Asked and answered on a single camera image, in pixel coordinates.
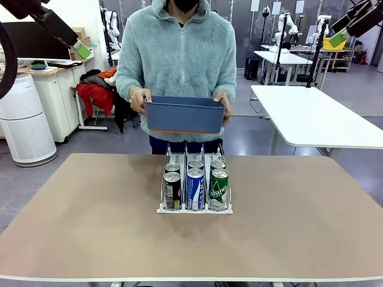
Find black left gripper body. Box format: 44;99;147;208
31;8;79;48

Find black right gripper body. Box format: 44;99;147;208
346;0;383;38

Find blue plastic bin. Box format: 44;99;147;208
144;95;226;134

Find person's right forearm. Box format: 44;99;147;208
115;68;144;102

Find person's left forearm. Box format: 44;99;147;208
214;68;237;104

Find black beverage can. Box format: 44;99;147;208
164;163;181;176
163;172;181;210

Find green beverage can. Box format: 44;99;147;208
209;159;227;172
209;169;230;210

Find clear white can dispenser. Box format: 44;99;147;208
156;142;234;215

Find person's right hand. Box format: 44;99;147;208
130;88;150;115

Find person's left hand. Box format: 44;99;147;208
212;92;233;125

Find yellow plastic crate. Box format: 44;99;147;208
323;37;348;50

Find black keyboard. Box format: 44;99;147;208
47;59;83;67

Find brown cardboard box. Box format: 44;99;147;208
70;27;92;60

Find wooden shelf table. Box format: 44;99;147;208
327;49;355;73

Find dark grey garment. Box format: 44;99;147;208
79;69;104;86

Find black tripod pole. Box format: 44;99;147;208
305;17;332;88
273;13;285;84

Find black computer monitor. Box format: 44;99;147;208
0;21;72;60

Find orange garment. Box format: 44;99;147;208
98;67;118;87

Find red jacket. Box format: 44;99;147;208
76;83;116;118

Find white desk cabinet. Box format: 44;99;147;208
17;58;87;143

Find white rolling stand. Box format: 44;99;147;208
71;85;108;132

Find black hanging jacket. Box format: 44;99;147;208
113;88;141;134

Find white side table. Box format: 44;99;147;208
250;85;383;159

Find white air purifier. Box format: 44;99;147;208
0;73;57;167

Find black computer tower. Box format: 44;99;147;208
244;57;260;80

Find person in teal fleece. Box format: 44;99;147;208
115;0;237;143

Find black face mask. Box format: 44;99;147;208
173;0;200;14

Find dark blue trousers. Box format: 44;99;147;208
148;136;224;155

